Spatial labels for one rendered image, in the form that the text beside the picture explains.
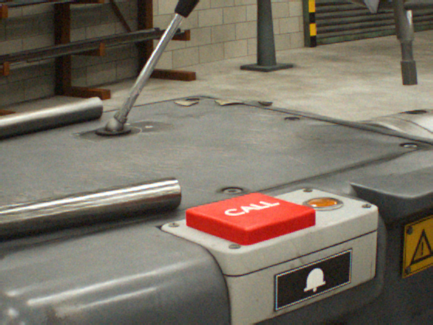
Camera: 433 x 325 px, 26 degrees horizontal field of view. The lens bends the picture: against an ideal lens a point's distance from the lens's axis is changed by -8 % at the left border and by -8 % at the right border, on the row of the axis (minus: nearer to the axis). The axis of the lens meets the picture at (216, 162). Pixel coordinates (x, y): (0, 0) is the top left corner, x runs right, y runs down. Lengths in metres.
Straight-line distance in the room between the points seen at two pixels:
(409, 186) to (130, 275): 0.25
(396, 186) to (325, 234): 0.11
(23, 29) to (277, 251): 8.29
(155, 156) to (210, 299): 0.27
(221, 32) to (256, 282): 10.18
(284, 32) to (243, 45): 0.78
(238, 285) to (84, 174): 0.23
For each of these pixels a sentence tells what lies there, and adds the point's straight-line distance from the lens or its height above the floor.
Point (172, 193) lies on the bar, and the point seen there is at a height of 1.27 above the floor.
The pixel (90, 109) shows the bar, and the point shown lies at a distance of 0.99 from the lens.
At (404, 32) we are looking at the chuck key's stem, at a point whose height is 1.33.
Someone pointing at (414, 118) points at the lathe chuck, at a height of 1.24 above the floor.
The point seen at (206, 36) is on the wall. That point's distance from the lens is 10.58.
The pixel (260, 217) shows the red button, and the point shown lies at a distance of 0.61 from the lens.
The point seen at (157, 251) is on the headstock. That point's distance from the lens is 0.59.
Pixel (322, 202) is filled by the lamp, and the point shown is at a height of 1.26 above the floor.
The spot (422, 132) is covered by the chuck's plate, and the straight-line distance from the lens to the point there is 1.04.
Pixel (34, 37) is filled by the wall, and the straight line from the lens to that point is 8.94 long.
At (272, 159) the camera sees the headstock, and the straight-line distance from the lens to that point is 0.81.
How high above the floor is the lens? 1.44
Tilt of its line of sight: 14 degrees down
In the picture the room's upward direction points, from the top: 2 degrees counter-clockwise
